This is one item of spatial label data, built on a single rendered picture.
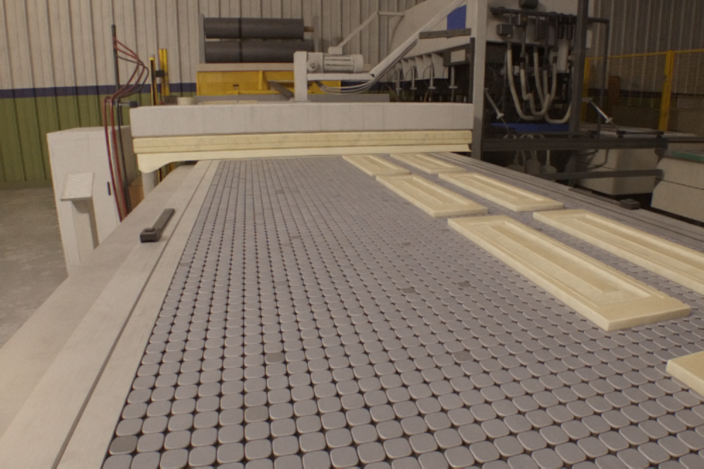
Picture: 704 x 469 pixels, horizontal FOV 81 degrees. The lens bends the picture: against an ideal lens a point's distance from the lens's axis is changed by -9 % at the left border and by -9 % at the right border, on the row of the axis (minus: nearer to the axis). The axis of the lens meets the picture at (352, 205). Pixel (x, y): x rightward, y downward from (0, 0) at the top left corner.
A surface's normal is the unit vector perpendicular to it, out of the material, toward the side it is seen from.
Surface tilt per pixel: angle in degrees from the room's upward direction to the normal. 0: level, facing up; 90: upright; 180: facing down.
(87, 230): 90
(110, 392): 0
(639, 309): 0
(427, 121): 90
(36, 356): 0
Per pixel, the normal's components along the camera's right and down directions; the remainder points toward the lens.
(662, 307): 0.00, -0.97
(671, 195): -0.98, 0.05
